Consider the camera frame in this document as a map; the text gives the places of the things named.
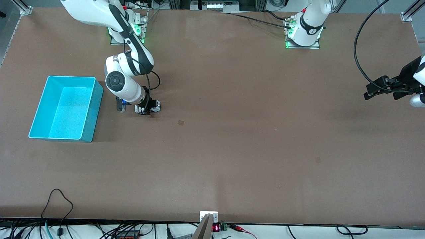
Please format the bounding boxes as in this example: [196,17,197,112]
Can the white jeep toy black roof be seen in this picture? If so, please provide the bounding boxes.
[134,100,162,115]

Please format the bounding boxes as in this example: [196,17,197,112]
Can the turquoise plastic bin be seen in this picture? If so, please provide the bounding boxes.
[28,76,104,143]

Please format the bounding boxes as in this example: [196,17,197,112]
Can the white ventilated control box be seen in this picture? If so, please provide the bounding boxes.
[191,0,240,11]

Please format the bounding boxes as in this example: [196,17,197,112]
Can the grey metal mounting bar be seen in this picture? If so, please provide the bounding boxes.
[191,213,213,239]

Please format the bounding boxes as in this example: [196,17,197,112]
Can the grey metal side panel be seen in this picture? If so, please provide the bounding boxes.
[0,8,21,68]

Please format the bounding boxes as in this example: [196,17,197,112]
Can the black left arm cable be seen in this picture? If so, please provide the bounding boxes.
[353,0,425,94]

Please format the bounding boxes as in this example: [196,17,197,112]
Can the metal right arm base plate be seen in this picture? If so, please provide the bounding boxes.
[110,9,149,46]

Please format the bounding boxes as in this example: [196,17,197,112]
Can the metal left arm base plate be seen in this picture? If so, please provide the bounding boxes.
[285,13,321,50]

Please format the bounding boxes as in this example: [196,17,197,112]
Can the white metal bracket plate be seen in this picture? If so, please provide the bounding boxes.
[199,211,218,223]

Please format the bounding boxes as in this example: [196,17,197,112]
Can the short black table cable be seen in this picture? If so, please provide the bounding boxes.
[262,9,289,22]

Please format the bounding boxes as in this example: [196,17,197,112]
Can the long black table cable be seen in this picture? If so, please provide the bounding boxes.
[223,12,293,30]

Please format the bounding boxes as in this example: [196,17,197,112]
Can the black looped cable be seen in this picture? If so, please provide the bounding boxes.
[336,225,368,235]

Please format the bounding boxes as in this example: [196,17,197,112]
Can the thin black cable with switch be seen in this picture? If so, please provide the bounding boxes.
[41,189,74,237]

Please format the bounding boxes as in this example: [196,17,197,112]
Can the red clip wire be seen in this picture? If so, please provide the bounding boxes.
[228,224,258,239]

